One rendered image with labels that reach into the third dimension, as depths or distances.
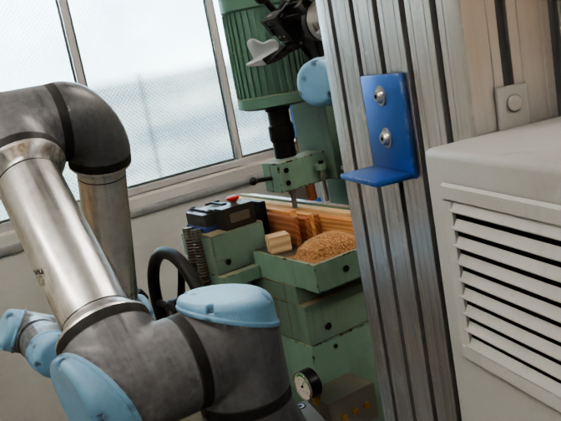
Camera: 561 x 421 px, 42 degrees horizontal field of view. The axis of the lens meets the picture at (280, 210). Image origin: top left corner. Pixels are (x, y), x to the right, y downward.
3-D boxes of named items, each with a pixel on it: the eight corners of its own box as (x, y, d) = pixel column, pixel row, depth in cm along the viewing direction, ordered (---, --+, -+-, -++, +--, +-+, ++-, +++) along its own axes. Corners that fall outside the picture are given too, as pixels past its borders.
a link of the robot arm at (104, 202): (111, 60, 112) (136, 313, 136) (41, 73, 107) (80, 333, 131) (142, 82, 104) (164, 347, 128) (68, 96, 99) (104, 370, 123)
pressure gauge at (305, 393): (296, 404, 148) (290, 368, 147) (311, 397, 150) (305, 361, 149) (315, 414, 143) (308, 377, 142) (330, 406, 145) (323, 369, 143)
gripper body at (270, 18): (279, -4, 141) (315, -16, 131) (305, 28, 145) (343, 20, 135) (257, 23, 139) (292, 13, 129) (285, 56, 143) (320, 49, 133)
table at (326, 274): (152, 265, 188) (147, 242, 186) (250, 232, 203) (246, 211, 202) (280, 311, 137) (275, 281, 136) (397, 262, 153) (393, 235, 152)
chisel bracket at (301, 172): (267, 197, 172) (260, 163, 170) (314, 183, 179) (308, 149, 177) (284, 200, 166) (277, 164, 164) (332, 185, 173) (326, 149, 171)
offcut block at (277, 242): (272, 255, 154) (269, 238, 153) (267, 251, 158) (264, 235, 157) (292, 250, 155) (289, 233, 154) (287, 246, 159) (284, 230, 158)
